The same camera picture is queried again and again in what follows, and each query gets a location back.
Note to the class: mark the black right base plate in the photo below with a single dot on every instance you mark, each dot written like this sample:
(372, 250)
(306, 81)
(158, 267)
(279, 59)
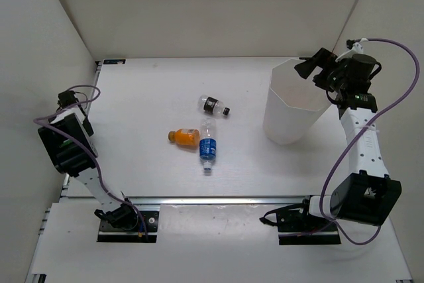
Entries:
(296, 227)

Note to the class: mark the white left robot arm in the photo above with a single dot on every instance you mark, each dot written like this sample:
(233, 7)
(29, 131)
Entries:
(66, 136)

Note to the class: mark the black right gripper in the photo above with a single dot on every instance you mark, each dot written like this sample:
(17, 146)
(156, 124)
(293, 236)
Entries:
(320, 60)

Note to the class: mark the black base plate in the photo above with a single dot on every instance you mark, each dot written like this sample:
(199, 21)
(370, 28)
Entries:
(296, 227)
(129, 234)

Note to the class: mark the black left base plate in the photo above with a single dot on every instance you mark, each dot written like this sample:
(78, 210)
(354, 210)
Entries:
(129, 234)

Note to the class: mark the clear bottle blue label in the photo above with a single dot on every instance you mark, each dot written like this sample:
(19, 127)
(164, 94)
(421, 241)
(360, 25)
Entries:
(208, 144)

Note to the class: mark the white plastic bin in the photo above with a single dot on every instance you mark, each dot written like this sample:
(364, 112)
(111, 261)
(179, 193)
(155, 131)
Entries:
(293, 104)

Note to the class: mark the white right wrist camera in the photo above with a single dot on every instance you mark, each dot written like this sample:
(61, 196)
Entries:
(353, 47)

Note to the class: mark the orange juice bottle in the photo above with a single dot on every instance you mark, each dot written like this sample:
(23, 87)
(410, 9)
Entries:
(185, 137)

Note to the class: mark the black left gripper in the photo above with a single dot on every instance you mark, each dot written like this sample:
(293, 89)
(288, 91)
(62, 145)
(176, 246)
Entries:
(87, 126)

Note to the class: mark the clear bottle black label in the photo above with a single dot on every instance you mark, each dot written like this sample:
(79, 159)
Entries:
(211, 106)

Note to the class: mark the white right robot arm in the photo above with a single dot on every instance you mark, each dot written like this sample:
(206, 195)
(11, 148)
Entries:
(368, 194)

